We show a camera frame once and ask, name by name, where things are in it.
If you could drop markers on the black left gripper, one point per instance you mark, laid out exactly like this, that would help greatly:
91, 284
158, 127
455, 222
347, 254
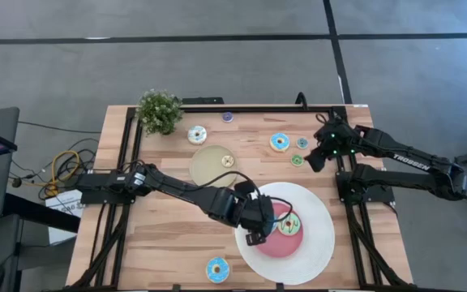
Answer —
258, 211

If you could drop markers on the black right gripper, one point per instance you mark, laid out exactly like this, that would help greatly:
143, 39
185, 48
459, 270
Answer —
337, 142

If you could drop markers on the small teal donut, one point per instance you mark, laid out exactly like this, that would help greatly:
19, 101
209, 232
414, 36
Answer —
299, 145

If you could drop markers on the small green donut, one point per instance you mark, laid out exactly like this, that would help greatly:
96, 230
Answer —
294, 162

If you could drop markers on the large green iced donut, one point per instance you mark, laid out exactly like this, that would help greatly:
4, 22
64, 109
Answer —
294, 229

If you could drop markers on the small tan donut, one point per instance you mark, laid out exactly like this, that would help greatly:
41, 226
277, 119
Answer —
225, 164

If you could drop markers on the small purple donut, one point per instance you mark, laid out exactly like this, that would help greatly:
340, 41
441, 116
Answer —
225, 119

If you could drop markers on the large white iced donut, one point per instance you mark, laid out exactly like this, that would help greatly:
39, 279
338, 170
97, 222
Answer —
193, 140

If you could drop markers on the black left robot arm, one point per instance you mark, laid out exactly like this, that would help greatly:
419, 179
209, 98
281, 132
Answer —
185, 194

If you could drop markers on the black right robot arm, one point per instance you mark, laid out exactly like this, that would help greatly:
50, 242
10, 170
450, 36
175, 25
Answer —
412, 161

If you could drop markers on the pink round plate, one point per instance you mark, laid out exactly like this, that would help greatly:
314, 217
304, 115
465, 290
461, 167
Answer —
282, 246

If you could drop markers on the white round woven placemat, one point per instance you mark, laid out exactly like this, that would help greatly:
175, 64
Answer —
318, 251

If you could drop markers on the small white label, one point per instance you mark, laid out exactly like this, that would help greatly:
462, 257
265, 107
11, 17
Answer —
360, 106

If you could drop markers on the beige small round plate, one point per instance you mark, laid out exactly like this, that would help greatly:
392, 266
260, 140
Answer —
205, 170

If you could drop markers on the flat black device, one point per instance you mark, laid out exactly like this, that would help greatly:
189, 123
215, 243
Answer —
202, 100

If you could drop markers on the small green potted plant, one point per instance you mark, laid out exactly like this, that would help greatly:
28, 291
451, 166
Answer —
158, 111

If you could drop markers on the dark blue beam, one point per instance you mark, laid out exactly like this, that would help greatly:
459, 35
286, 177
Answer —
35, 211

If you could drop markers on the black aluminium table frame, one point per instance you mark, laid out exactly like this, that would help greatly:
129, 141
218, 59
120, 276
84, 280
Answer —
258, 109

